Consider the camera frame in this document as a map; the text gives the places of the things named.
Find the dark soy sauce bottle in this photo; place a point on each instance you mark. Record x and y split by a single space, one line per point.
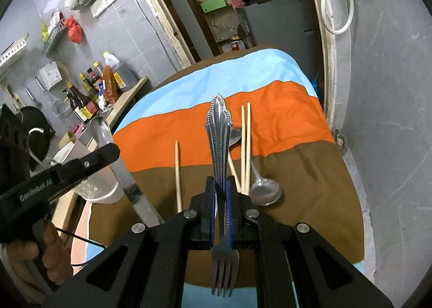
87 107

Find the white wall switch panel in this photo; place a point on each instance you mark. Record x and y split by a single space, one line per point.
99 6

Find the ornate silver fork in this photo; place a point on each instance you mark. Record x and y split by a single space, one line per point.
225 259

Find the large oil jug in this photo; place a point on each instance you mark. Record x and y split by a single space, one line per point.
123 76

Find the black wok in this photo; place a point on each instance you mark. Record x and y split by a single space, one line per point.
32 117

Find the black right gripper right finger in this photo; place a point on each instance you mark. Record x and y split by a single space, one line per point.
237 230

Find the green box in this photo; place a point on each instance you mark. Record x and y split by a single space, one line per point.
212 5

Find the mesh strainer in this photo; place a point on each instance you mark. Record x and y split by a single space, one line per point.
60 108

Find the red white bottle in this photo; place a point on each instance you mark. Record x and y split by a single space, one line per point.
237 45

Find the grey cabinet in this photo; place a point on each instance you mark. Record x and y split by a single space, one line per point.
289 25

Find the silver table knife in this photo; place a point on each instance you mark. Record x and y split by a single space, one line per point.
145 210

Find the orange sauce bottle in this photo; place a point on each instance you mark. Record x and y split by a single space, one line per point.
110 88

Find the white wall rack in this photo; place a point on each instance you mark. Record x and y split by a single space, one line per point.
13 53

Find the silver spoon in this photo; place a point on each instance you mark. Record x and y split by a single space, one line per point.
235 137
263 192

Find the red plastic bag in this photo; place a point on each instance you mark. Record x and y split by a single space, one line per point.
74 31

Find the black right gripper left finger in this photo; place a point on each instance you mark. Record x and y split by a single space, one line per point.
204 204

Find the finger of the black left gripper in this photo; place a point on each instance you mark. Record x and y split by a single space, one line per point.
59 179

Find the white plastic utensil cup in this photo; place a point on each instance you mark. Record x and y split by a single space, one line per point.
101 187

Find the wire wall basket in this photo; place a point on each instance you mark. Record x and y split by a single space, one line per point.
54 37

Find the sink faucet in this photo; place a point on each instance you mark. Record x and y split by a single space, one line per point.
39 142

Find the white wall box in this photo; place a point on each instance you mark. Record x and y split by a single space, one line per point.
51 75

